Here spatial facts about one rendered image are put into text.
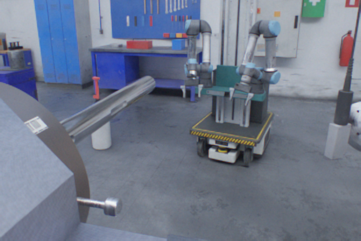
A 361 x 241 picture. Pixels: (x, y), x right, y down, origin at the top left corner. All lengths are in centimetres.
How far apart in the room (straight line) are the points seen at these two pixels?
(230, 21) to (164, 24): 286
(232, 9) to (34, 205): 266
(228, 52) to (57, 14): 402
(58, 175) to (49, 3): 589
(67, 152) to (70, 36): 551
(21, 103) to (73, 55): 549
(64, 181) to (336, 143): 91
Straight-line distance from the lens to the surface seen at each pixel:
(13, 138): 38
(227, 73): 281
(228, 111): 299
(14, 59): 427
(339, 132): 109
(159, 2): 561
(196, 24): 263
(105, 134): 317
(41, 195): 35
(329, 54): 549
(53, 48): 624
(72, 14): 591
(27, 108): 50
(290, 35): 504
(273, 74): 251
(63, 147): 49
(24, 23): 736
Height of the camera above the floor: 137
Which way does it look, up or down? 17 degrees down
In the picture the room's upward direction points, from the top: straight up
